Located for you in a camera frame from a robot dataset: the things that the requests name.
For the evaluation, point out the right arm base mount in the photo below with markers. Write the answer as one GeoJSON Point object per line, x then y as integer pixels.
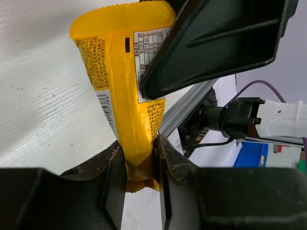
{"type": "Point", "coordinates": [190, 130]}

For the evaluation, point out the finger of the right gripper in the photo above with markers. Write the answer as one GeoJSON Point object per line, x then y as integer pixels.
{"type": "Point", "coordinates": [210, 39]}

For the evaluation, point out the blue box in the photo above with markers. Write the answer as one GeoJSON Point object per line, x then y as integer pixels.
{"type": "Point", "coordinates": [252, 155]}

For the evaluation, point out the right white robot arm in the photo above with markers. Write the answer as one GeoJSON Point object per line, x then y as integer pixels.
{"type": "Point", "coordinates": [256, 118]}

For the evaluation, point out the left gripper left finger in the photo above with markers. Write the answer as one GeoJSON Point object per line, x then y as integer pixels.
{"type": "Point", "coordinates": [89, 196]}

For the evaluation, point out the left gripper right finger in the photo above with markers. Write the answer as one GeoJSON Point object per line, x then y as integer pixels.
{"type": "Point", "coordinates": [195, 198]}

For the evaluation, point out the yellow snack packet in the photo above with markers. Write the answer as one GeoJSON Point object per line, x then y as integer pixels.
{"type": "Point", "coordinates": [117, 43]}

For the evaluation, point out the aluminium table frame rail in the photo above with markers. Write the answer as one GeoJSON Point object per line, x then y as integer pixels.
{"type": "Point", "coordinates": [176, 114]}

